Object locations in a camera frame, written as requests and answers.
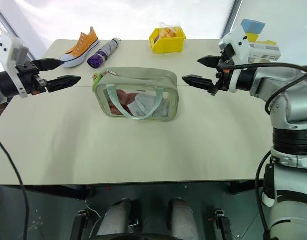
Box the black table frame bar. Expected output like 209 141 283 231
227 179 265 196
0 184 92 201

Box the clear bag of snacks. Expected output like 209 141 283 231
158 21 183 40

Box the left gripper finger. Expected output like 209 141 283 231
46 75 82 94
30 57 66 72

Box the grey purple folding umbrella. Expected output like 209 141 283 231
87 37 123 70

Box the grey right robot knee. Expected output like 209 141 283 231
168 197 200 237

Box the grey left robot knee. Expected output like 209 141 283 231
96 198 131 237

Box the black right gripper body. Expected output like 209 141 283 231
210 44 235 96

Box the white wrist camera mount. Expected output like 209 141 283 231
218 25 252 94
0 31 30 99

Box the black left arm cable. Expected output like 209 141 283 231
0 129 30 240

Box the black stand foot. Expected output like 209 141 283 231
70 209 90 240
212 208 231 240

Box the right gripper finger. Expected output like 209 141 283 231
197 56 222 68
181 74 216 94

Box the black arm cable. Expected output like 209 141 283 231
255 149 279 240
0 129 30 240

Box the thin white cable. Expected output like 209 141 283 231
85 199 102 219

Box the white labelled box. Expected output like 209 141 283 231
247 40 282 63

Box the red cloth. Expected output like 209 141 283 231
108 89 139 115

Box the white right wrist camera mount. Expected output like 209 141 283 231
218 25 252 94

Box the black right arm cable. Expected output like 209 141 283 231
255 149 279 240

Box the yellow plastic bin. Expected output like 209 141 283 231
148 27 188 55

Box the grey robot knee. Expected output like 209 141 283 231
168 197 200 237
96 198 131 237

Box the yellow block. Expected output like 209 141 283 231
244 32 261 44

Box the orange canvas sneaker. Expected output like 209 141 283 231
59 26 101 69

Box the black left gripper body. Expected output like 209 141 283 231
15 61 48 96

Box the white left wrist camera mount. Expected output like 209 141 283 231
0 31 30 99

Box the green transparent toiletry bag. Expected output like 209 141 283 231
92 67 179 124

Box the grey cloth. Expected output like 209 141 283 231
127 92 169 118

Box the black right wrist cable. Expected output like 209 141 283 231
217 59 307 116

